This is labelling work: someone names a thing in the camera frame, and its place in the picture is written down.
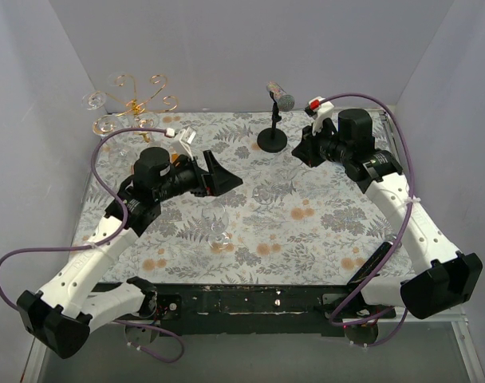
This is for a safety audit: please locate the glitter microphone on stand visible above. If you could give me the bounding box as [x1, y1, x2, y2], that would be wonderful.
[266, 81, 295, 112]

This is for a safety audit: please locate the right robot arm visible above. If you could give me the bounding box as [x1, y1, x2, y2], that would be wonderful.
[292, 108, 483, 319]

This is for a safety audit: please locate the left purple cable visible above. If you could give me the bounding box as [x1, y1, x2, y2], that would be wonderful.
[0, 127, 186, 364]

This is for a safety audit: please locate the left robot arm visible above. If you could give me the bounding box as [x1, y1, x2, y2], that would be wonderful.
[16, 147, 243, 359]

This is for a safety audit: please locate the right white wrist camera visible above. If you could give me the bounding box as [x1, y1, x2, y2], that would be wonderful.
[304, 97, 334, 136]

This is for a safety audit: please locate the gold wire wine glass rack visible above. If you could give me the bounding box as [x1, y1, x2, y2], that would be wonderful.
[91, 73, 179, 144]

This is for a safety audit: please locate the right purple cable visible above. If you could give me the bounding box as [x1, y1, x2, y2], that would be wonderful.
[328, 92, 417, 347]

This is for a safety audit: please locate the purple cable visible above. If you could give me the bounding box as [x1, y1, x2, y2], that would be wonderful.
[0, 127, 186, 364]
[328, 92, 417, 347]

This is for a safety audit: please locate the floral tablecloth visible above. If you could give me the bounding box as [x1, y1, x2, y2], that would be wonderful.
[103, 113, 393, 285]

